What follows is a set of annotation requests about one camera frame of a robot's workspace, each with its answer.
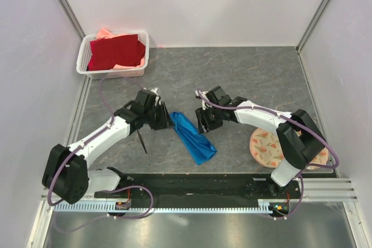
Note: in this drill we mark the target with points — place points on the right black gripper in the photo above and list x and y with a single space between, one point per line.
201 116

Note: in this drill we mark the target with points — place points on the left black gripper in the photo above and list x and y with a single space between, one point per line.
165 121

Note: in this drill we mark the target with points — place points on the blue cloth napkin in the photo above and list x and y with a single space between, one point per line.
199 147

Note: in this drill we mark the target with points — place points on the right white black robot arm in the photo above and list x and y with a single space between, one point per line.
299 138

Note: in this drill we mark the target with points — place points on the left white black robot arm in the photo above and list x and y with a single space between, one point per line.
66 173

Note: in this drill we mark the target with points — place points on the floral round pot holder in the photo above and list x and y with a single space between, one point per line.
265 148

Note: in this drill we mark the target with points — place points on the red cloth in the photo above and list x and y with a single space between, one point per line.
125 51

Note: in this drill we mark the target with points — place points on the pink cloth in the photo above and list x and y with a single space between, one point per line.
106 34

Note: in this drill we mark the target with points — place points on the white plastic basket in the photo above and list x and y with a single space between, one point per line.
85 54

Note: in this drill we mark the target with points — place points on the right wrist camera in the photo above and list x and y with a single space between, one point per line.
216 96

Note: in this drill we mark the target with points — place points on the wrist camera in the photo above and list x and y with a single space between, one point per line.
146 99
216 96

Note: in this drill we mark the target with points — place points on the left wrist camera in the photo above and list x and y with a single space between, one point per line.
146 99

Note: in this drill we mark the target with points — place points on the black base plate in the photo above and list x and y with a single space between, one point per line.
252 186

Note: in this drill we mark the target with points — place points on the grey slotted cable duct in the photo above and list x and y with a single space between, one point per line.
101 206

